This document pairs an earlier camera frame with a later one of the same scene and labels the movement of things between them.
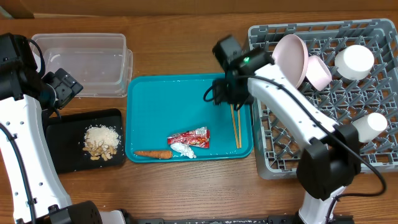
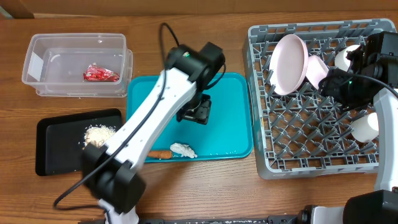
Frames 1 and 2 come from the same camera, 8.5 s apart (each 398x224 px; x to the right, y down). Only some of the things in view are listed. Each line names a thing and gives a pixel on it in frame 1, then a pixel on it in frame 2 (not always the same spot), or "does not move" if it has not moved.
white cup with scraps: [318, 73] does not move
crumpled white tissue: [183, 149] does not move
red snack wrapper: [201, 137] -> [95, 73]
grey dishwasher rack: [362, 57] does not move
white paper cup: [370, 126] does not move
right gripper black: [222, 98] -> [330, 89]
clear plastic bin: [101, 63] does not move
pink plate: [291, 55] does not move
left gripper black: [66, 85] -> [201, 115]
